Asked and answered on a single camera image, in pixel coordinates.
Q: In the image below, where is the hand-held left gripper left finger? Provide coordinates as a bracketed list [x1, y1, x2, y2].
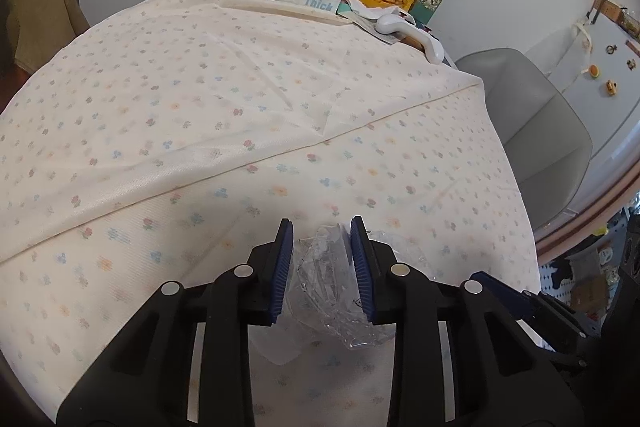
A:
[56, 218, 293, 427]

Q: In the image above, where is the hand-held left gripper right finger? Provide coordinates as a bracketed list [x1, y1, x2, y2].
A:
[350, 216, 586, 427]

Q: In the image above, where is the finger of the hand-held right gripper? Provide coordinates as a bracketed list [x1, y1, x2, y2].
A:
[470, 271, 593, 370]

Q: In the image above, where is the clear plastic wrapper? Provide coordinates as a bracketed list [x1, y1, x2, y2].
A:
[292, 224, 436, 350]

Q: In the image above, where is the grey chair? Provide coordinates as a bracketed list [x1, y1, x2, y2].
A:
[455, 48, 596, 228]

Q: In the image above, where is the floral tablecloth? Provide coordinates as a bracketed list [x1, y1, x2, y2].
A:
[0, 0, 541, 427]

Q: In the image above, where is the white refrigerator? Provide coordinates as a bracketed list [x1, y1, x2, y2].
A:
[520, 7, 640, 218]

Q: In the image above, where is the white handheld device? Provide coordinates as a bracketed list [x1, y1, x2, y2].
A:
[375, 13, 446, 65]

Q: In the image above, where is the grey cloth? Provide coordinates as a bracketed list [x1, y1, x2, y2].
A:
[355, 14, 416, 44]

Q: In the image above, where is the white tote bag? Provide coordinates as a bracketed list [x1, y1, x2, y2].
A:
[525, 22, 596, 92]

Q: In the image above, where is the white cloth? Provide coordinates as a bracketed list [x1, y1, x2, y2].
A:
[345, 0, 401, 22]

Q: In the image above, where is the wooden hook rack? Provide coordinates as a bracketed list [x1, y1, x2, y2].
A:
[590, 0, 640, 38]

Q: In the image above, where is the brown cloth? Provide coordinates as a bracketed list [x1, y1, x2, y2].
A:
[7, 0, 91, 72]

